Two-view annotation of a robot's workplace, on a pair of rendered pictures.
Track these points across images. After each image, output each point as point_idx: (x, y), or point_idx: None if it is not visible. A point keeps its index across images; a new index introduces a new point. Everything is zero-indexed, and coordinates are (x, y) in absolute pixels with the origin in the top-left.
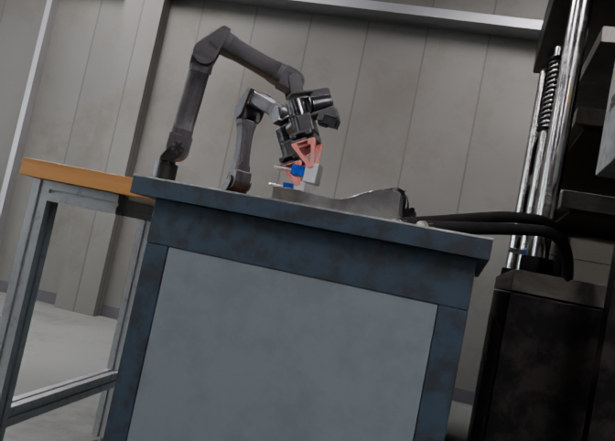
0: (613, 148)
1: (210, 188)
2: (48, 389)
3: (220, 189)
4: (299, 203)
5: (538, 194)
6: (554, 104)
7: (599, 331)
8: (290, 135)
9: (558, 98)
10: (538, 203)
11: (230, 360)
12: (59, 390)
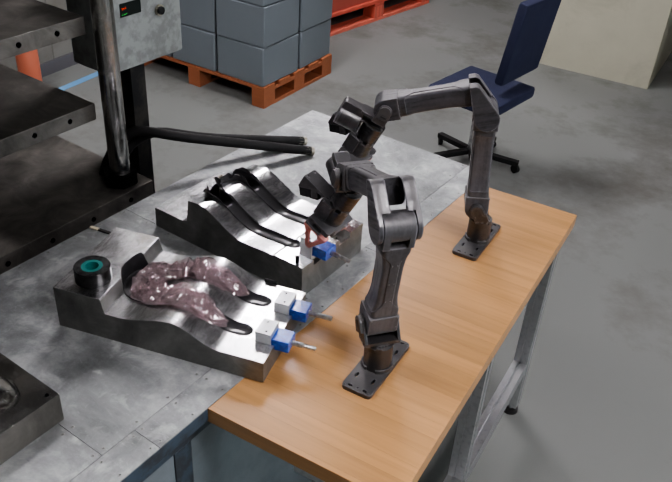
0: (159, 48)
1: (440, 156)
2: (502, 397)
3: (435, 154)
4: (393, 139)
5: (123, 115)
6: (114, 24)
7: (141, 174)
8: (375, 150)
9: (114, 16)
10: (125, 122)
11: None
12: (494, 397)
